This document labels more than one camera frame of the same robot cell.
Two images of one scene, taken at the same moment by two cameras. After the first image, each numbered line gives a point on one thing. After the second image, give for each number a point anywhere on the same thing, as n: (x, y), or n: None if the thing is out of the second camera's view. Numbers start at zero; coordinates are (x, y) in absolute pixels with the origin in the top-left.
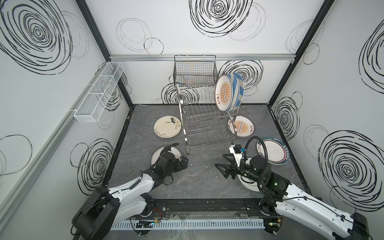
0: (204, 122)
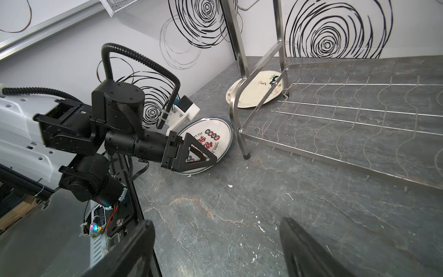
0: (383, 115)
